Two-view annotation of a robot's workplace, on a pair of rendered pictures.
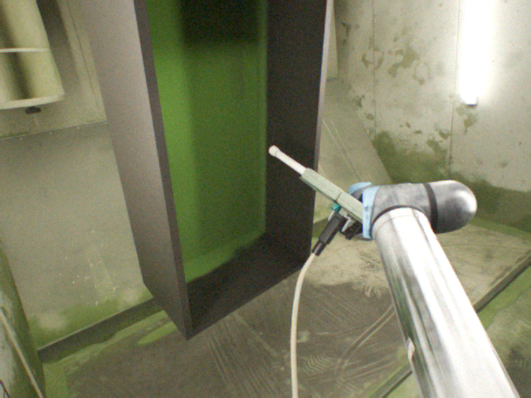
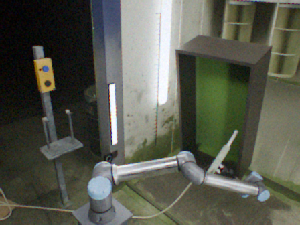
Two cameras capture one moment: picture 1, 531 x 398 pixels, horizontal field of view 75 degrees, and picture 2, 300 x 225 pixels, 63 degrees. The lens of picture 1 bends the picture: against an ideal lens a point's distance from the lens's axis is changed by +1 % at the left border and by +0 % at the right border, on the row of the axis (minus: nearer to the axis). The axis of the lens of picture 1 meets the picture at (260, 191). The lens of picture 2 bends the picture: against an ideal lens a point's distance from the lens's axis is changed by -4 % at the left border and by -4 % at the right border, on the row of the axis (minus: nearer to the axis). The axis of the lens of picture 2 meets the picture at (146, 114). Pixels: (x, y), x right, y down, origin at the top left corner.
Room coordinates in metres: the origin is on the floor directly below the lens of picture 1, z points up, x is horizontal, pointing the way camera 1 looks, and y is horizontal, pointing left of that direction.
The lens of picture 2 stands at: (0.08, -1.63, 2.02)
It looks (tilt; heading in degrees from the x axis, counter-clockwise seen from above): 26 degrees down; 76
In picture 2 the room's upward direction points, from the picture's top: 1 degrees clockwise
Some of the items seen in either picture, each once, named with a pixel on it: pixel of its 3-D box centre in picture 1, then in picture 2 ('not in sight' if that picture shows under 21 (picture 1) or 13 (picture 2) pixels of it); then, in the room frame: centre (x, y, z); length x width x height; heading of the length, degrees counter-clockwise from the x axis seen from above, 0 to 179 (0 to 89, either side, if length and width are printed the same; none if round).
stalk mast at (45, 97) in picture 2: not in sight; (52, 137); (-0.29, 0.45, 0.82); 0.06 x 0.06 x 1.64; 31
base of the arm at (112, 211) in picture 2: not in sight; (101, 208); (0.08, -0.36, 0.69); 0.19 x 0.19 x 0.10
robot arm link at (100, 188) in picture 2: not in sight; (100, 192); (0.08, -0.35, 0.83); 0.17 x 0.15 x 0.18; 80
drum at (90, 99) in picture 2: not in sight; (108, 120); (0.30, 1.40, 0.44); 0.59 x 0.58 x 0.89; 102
